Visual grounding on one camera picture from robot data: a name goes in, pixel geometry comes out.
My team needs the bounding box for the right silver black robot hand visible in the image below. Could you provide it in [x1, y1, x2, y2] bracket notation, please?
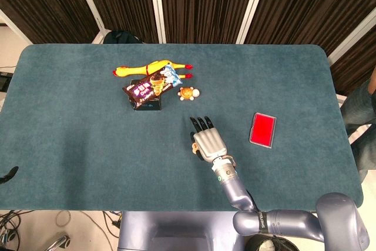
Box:
[189, 115, 229, 163]

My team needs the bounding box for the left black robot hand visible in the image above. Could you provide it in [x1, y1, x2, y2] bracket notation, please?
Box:
[0, 165, 19, 185]

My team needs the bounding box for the red card in clear case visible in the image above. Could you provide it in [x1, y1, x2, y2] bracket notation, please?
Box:
[249, 112, 277, 148]

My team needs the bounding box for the orange turtle toy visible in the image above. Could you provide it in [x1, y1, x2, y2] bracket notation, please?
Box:
[177, 86, 201, 102]

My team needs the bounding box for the black cardboard box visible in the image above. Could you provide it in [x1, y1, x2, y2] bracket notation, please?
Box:
[129, 79, 163, 112]

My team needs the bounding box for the teal table cloth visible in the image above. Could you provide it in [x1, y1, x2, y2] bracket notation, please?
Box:
[0, 43, 365, 212]

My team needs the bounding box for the chrome chair base leg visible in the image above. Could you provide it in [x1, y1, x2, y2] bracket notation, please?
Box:
[43, 234, 71, 251]

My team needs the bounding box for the brown snack bag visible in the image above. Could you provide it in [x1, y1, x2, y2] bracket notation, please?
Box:
[122, 65, 183, 105]

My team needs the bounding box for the black electronic device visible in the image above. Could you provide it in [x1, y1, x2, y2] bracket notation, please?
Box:
[0, 71, 13, 92]

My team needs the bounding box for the blue-grey robot torso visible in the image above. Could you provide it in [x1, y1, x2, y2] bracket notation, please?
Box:
[117, 211, 246, 251]

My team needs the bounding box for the yellow rubber chicken toy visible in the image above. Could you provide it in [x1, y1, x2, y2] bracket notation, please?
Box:
[112, 59, 194, 80]

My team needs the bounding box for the black waste bin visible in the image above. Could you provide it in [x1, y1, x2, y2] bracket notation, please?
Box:
[245, 235, 296, 251]

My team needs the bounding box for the black backpack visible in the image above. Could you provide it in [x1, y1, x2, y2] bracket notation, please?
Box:
[102, 29, 142, 45]

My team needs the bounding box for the person in blue jeans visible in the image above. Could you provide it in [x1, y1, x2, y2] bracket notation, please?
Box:
[340, 65, 376, 181]

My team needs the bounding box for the black floor cable bundle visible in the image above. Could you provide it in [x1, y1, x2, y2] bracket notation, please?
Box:
[0, 209, 33, 251]

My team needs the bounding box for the black power cable plug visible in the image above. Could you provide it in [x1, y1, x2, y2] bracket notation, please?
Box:
[102, 211, 123, 230]

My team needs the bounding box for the white partition frame post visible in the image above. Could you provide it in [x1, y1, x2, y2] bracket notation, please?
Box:
[147, 0, 167, 45]
[327, 12, 376, 67]
[0, 8, 32, 45]
[70, 0, 107, 36]
[236, 0, 271, 45]

